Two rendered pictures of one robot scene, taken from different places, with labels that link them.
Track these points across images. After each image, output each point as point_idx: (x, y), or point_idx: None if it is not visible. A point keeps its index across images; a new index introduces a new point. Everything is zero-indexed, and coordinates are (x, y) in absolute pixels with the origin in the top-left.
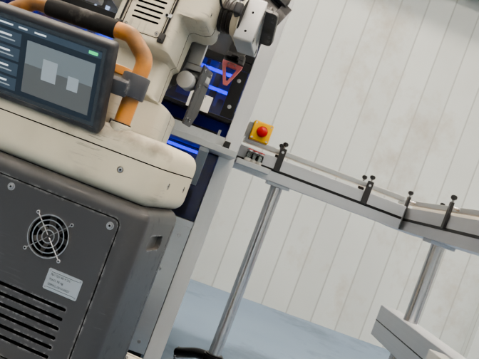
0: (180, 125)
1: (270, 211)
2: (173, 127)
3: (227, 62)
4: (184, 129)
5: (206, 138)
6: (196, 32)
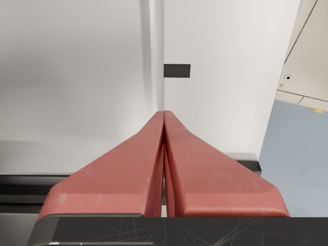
0: (156, 96)
1: None
2: (157, 102)
3: None
4: (156, 78)
5: (155, 3)
6: None
